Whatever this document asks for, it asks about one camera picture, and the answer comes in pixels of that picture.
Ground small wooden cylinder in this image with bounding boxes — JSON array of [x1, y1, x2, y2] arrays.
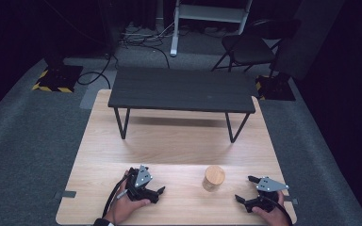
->
[[202, 165, 226, 193]]

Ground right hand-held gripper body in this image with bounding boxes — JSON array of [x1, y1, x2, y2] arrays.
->
[[245, 176, 290, 214]]

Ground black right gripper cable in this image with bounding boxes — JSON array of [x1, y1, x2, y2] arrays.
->
[[263, 194, 294, 226]]

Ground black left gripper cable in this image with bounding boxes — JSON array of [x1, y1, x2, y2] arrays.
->
[[102, 176, 130, 219]]

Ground person's right hand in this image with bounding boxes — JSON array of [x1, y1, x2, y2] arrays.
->
[[251, 190, 292, 226]]

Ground grey table edge bracket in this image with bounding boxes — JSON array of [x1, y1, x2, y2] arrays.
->
[[284, 195, 300, 206], [54, 189, 77, 200]]

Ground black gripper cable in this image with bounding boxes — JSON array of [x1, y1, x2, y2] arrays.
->
[[102, 176, 130, 219], [263, 194, 294, 226]]

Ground white metal stand frame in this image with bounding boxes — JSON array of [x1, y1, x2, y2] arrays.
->
[[169, 0, 255, 57]]

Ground person's left hand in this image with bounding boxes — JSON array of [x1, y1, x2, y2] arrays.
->
[[103, 169, 152, 226]]

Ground black base plate yellow stripes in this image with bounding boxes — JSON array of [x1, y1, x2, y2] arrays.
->
[[255, 73, 297, 103], [31, 64, 85, 94]]

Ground black low shelf with legs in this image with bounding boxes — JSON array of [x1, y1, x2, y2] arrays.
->
[[107, 67, 257, 144]]

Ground black wristband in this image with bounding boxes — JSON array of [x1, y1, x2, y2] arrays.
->
[[92, 218, 116, 226]]

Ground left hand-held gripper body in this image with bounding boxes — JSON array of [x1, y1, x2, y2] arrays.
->
[[125, 165, 158, 204]]

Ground black folding chair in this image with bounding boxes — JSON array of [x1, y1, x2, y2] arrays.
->
[[211, 18, 303, 80]]

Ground black floor cable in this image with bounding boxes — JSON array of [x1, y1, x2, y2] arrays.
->
[[76, 51, 120, 90]]

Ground bundle of floor cables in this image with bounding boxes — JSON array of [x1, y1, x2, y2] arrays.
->
[[118, 21, 189, 70]]

